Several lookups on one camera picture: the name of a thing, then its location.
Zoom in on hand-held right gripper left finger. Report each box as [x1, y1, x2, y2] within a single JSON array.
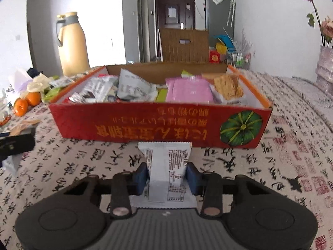
[[61, 162, 149, 220]]

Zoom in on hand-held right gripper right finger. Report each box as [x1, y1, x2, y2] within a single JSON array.
[[186, 162, 274, 220]]

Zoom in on red cardboard box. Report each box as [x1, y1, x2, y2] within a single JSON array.
[[48, 64, 273, 149]]

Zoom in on pink snack packet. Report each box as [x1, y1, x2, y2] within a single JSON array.
[[165, 78, 175, 102], [170, 77, 214, 104]]

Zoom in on clear container red contents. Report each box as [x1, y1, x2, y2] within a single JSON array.
[[0, 88, 12, 127]]

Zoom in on orange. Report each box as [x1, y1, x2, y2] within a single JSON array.
[[13, 98, 29, 117], [26, 91, 42, 107]]

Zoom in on small green packet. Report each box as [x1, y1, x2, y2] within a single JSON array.
[[41, 86, 66, 102]]

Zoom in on pale purple plastic bag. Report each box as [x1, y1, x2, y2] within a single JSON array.
[[7, 67, 33, 89]]

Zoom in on dark blue item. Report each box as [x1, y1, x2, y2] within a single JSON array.
[[27, 67, 43, 79]]

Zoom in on small silver packet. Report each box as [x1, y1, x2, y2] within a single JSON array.
[[48, 75, 76, 88]]

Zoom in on long green snack packet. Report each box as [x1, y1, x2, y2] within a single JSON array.
[[156, 88, 168, 102]]

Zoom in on red snack bag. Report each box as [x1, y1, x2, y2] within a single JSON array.
[[69, 75, 119, 103]]

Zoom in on beige thermos jug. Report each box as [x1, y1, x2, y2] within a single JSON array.
[[56, 11, 90, 78]]

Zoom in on red gift box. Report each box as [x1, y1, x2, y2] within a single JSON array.
[[209, 50, 222, 64]]

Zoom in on brown cardboard box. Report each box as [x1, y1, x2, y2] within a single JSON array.
[[159, 28, 210, 63]]

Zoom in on quilted patterned cloth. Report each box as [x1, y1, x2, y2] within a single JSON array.
[[249, 70, 333, 134]]

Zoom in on blue plastic item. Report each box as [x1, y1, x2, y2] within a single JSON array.
[[217, 35, 234, 49]]

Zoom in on pink dried pampas grass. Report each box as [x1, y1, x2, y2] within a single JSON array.
[[235, 30, 253, 55]]

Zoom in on grey refrigerator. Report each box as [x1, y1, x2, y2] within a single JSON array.
[[204, 0, 236, 34]]

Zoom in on dark brown door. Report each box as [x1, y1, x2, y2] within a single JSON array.
[[155, 0, 196, 31]]

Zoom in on pink textured vase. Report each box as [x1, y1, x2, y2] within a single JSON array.
[[315, 45, 333, 96]]

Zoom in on white folded umbrella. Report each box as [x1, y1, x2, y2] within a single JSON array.
[[226, 0, 237, 28]]

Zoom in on dried pink roses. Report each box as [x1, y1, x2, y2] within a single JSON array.
[[298, 0, 333, 48]]

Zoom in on wire rack with bottles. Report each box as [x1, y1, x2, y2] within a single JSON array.
[[226, 52, 252, 70]]

